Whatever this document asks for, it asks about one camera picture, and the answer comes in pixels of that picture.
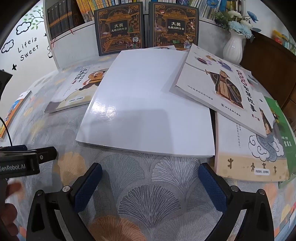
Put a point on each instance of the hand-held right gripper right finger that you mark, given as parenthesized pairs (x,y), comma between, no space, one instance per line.
(211,187)

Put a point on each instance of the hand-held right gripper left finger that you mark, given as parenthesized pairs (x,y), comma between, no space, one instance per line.
(89,185)

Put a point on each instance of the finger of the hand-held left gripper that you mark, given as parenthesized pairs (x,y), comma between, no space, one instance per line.
(47,155)

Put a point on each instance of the pink-spined bear picture book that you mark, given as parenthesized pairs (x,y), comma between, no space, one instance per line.
(74,92)

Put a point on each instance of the row of yellow books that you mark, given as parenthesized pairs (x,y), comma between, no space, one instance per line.
(87,9)

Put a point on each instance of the row of colourful books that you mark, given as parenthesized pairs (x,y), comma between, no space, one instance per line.
(203,8)

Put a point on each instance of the person's left hand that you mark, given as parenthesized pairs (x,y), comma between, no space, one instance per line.
(10,215)

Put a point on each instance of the cloud figure story book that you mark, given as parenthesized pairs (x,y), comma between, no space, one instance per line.
(233,148)

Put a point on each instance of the orange cartoon picture book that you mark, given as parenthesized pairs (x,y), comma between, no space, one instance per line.
(11,113)

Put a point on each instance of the green picture book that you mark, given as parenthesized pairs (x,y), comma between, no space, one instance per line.
(286,129)

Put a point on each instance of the large plain white book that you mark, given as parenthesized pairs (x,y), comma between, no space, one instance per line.
(143,104)

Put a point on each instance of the white bookshelf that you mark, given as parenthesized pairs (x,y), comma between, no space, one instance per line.
(69,48)

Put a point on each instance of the robed figure story book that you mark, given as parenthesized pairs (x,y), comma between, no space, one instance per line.
(208,76)

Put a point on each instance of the black boxed book set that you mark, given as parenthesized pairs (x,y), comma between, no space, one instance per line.
(62,18)

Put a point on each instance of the brown wooden cabinet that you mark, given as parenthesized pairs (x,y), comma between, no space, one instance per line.
(266,60)

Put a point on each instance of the dark ornate encyclopedia book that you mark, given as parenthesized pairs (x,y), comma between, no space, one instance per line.
(118,27)
(173,25)

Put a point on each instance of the thin white picture book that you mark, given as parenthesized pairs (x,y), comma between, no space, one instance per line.
(164,47)

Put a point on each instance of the small colourful items pile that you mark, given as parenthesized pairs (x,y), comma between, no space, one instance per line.
(282,39)

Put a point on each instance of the lettering wall sticker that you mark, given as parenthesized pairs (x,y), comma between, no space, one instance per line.
(27,49)

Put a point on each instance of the cloud wall sticker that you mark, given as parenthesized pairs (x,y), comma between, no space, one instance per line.
(8,46)
(24,27)

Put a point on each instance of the tree wall sticker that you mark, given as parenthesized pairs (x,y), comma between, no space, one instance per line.
(35,17)

